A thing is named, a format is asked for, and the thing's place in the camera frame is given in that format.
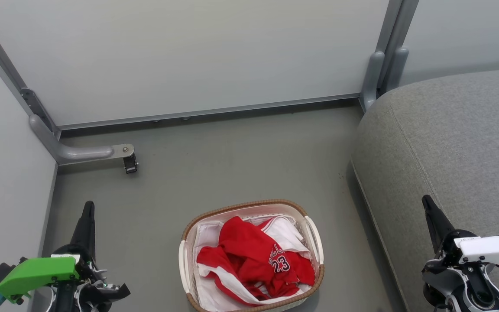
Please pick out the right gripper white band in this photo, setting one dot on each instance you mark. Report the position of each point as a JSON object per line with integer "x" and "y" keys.
{"x": 492, "y": 251}

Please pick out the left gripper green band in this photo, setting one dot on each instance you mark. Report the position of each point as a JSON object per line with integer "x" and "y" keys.
{"x": 37, "y": 273}

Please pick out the red basketball jersey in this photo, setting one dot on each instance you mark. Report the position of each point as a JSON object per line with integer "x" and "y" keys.
{"x": 249, "y": 255}

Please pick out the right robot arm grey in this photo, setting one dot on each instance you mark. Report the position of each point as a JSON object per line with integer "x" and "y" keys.
{"x": 457, "y": 286}

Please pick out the grey fabric sofa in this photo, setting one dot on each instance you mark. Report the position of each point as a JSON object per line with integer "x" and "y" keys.
{"x": 448, "y": 151}

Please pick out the black caster wheel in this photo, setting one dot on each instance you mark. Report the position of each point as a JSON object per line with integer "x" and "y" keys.
{"x": 130, "y": 164}

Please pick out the white laundry basket brown rim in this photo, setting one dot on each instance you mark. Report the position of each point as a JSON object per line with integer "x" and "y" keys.
{"x": 186, "y": 260}

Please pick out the white basket liner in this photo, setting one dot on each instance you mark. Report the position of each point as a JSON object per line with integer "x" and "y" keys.
{"x": 208, "y": 236}

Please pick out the grey partition foot bracket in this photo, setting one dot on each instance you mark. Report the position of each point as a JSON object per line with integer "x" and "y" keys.
{"x": 80, "y": 153}

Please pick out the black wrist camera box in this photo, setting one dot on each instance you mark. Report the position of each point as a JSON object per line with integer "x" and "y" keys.
{"x": 0, "y": 272}

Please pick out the grey partition corner post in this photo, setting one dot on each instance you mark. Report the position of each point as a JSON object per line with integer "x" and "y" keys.
{"x": 13, "y": 82}

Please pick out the grey partition bottom rail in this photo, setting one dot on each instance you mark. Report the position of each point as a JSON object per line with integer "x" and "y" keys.
{"x": 210, "y": 112}

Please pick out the grey partition double post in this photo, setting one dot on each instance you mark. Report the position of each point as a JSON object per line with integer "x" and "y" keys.
{"x": 388, "y": 56}

